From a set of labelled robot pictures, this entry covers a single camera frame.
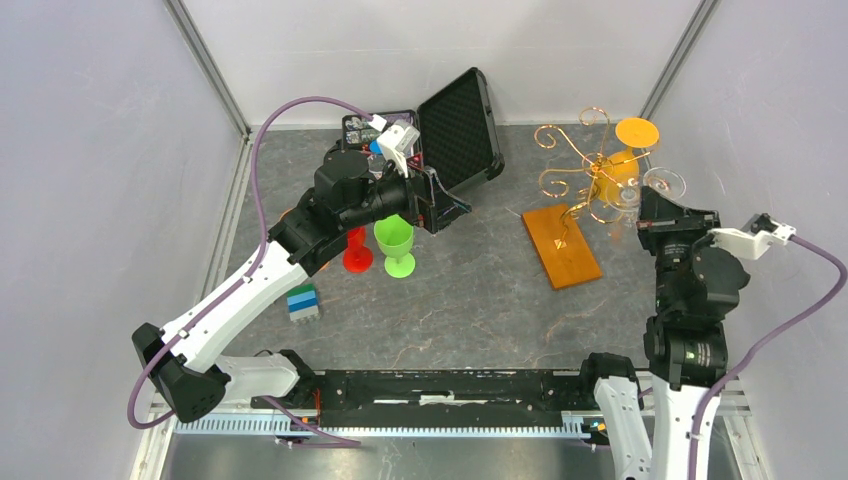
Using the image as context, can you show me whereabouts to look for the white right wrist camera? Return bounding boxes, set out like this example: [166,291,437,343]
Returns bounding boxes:
[709,213,797,260]

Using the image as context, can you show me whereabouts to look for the gold wire glass rack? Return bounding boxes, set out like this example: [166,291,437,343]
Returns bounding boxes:
[534,106,660,227]

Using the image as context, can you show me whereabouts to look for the clear wine glass upper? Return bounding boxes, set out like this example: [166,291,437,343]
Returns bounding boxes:
[606,167,687,220]

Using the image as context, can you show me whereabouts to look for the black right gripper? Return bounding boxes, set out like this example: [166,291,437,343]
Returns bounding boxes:
[639,185,724,313]

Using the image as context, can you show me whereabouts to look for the slotted aluminium rail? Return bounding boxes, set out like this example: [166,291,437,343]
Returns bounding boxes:
[174,410,590,440]

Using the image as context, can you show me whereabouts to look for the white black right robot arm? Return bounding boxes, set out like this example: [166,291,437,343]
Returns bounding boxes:
[577,186,750,479]

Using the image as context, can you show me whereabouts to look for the red wine glass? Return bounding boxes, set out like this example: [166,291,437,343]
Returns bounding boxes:
[342,227,373,274]

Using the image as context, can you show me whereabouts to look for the blue green toy block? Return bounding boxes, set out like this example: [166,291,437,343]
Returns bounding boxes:
[285,284,321,323]

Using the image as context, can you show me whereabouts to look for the wooden rack base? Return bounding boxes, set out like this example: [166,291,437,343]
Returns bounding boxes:
[521,203,603,290]

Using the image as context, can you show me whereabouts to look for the yellow wine glass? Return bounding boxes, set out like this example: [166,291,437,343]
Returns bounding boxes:
[595,117,660,204]

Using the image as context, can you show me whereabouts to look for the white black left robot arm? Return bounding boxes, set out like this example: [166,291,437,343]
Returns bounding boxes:
[132,150,471,423]

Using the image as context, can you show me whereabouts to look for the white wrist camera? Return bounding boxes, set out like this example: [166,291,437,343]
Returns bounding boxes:
[376,121,420,178]
[709,213,797,260]

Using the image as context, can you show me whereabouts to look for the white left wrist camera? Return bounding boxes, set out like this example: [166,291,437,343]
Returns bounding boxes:
[376,121,420,178]

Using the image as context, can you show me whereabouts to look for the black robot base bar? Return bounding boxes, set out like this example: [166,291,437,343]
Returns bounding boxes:
[277,369,599,429]

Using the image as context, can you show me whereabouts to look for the black poker chip case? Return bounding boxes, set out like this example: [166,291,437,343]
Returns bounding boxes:
[314,68,504,211]

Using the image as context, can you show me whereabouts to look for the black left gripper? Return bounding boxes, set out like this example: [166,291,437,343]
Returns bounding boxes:
[341,149,471,234]

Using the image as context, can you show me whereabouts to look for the green wine glass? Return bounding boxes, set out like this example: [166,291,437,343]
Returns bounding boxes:
[374,215,416,279]

